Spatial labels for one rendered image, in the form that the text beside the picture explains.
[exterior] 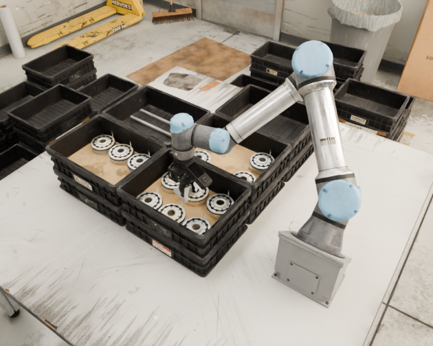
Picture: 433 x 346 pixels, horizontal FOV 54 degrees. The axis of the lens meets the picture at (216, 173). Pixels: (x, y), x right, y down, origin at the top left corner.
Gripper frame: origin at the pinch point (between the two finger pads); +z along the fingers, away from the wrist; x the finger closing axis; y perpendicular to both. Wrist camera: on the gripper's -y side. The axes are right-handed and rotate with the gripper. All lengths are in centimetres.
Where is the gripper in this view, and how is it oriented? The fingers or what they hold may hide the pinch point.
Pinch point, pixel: (190, 198)
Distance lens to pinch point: 158.4
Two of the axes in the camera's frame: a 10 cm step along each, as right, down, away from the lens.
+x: -6.0, 5.4, -5.9
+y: -8.0, -4.0, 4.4
